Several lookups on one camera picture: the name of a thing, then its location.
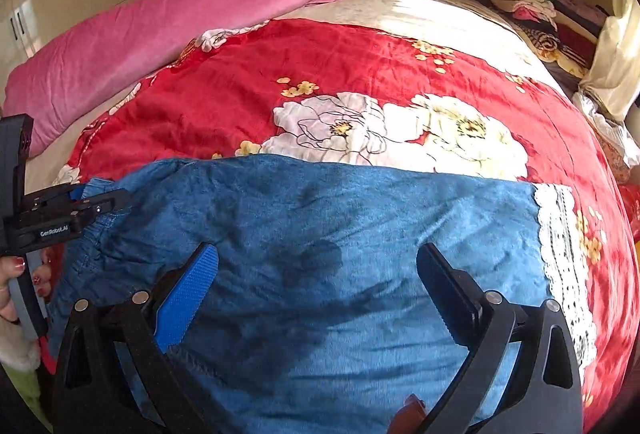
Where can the blue denim lace-hem pants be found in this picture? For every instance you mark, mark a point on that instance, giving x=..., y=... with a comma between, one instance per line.
x=317, y=321

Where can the pink rolled blanket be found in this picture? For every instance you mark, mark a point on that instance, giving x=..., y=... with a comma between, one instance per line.
x=94, y=60

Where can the red floral bed cover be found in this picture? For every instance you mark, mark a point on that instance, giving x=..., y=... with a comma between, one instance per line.
x=326, y=92

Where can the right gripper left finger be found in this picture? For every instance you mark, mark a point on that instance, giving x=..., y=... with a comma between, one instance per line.
x=113, y=374

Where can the cream curtain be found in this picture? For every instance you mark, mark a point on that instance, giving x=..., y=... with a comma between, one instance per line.
x=613, y=78

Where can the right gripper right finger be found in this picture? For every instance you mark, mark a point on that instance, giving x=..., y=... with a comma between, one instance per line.
x=543, y=394

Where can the left hand red nails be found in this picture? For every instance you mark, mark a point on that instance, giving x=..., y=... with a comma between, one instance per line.
x=11, y=268

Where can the green sleeve left forearm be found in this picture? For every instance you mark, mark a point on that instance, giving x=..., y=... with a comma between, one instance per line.
x=21, y=359

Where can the stack of folded clothes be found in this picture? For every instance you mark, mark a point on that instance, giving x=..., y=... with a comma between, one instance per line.
x=563, y=33

